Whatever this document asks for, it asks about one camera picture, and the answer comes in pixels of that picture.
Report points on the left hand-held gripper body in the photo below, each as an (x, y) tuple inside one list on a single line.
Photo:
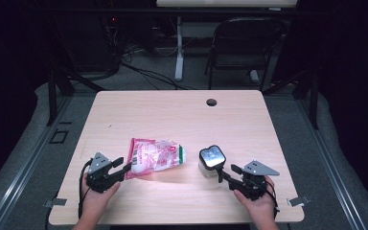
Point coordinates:
[(99, 166)]

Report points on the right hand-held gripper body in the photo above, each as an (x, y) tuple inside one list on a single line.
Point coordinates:
[(254, 185)]

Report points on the pink printed plastic bag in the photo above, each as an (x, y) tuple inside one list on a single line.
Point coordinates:
[(155, 156)]

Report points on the person's right hand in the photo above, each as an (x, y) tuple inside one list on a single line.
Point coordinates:
[(263, 209)]

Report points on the person's left hand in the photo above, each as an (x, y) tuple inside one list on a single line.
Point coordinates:
[(94, 202)]

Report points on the black metal stand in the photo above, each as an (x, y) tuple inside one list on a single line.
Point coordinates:
[(52, 96), (314, 99)]

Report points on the dark equipment with red light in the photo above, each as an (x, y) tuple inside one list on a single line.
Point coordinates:
[(96, 44)]

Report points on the black folding chair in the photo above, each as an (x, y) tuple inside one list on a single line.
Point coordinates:
[(246, 41)]

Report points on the white desk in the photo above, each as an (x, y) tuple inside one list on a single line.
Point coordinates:
[(179, 48)]

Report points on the black horizontal metal bar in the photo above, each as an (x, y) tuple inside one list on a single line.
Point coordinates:
[(108, 11)]

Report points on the grey metal table bracket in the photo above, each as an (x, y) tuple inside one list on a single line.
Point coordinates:
[(298, 201), (56, 202)]

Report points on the aluminium floor rail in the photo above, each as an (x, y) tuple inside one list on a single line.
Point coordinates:
[(329, 159), (28, 166)]

